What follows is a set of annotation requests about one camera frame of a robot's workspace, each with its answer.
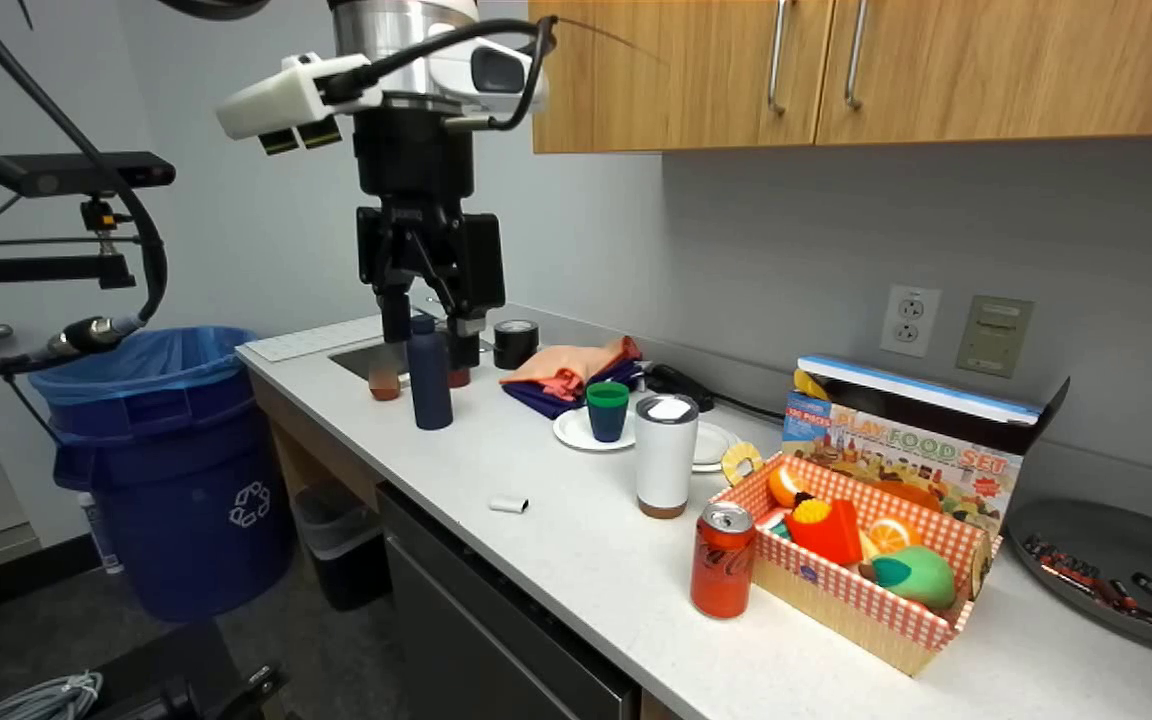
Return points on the black camera on stand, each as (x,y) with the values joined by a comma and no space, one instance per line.
(70,172)

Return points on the black tape roll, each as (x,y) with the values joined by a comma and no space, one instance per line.
(512,340)

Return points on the blue recycling bin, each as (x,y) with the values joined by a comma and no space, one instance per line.
(170,445)

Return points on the silver door handle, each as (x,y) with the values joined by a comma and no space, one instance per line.
(778,58)
(855,58)

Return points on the white wall outlet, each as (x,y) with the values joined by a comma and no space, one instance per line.
(908,322)

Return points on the small black trash bin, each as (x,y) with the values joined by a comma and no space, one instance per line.
(347,547)

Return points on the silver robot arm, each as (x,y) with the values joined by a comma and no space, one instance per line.
(418,166)

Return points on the stainless steel sink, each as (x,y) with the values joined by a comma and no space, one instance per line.
(375,363)

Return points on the small white plate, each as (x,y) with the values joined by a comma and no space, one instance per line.
(572,428)

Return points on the checkered toy food box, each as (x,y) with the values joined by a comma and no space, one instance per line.
(843,598)

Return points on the green and navy cup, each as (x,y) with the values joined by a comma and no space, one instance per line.
(604,410)

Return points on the navy blue water bottle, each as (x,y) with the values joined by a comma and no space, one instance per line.
(431,375)

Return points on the white tumbler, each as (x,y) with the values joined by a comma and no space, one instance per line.
(665,440)

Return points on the dark round tray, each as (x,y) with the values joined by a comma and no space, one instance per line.
(1094,556)

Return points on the red toy piece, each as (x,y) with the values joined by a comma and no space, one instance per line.
(829,531)

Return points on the wooden cabinet door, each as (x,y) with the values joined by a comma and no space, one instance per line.
(676,73)
(992,70)

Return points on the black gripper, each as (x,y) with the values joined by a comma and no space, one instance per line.
(418,168)

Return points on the orange and navy cloths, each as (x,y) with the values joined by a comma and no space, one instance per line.
(559,375)

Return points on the black dishwasher front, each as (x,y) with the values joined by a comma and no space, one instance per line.
(483,651)

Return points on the orange soda can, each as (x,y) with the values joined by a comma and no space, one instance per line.
(723,562)

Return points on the small brown cup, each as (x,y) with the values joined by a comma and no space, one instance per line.
(386,385)

